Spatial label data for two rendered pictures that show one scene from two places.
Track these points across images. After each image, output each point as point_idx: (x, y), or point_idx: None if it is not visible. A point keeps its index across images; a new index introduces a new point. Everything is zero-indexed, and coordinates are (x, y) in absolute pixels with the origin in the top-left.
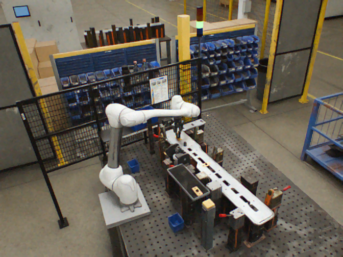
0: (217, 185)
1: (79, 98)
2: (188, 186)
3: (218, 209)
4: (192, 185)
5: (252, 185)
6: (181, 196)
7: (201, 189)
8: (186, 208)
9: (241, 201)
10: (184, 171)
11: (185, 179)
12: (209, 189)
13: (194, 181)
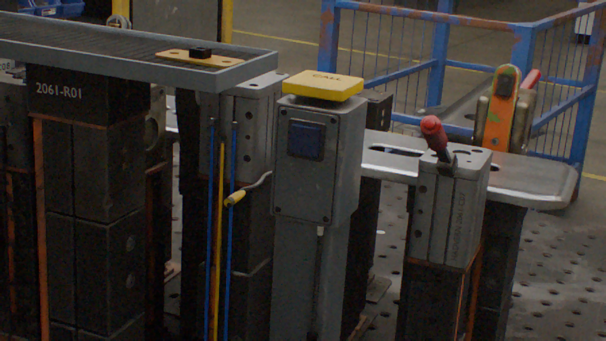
0: (266, 75)
1: None
2: (120, 53)
3: (272, 257)
4: (146, 51)
5: (381, 118)
6: (44, 203)
7: (219, 55)
8: (95, 279)
9: (396, 157)
10: (36, 27)
11: (73, 42)
12: (228, 99)
13: (136, 42)
